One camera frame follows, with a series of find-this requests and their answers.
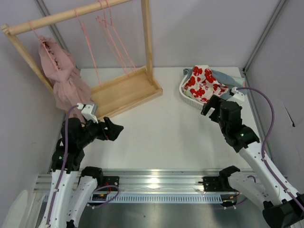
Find pink pleated skirt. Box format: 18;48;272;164
38;36;92;110

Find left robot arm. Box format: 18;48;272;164
39;117;124;228

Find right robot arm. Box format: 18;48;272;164
201;95;304;228

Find white laundry basket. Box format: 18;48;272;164
178;71;245;111

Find red floral white garment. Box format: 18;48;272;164
181;65;229;104

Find blue denim garment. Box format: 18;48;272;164
183;68;247;100

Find wooden clothes rack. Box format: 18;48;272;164
1;0;162;119

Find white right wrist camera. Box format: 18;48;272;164
227;87;246;106

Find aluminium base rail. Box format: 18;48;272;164
34;168;289;194

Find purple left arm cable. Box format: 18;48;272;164
45;104;119;226

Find white slotted cable duct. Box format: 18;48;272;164
44;193;225;204

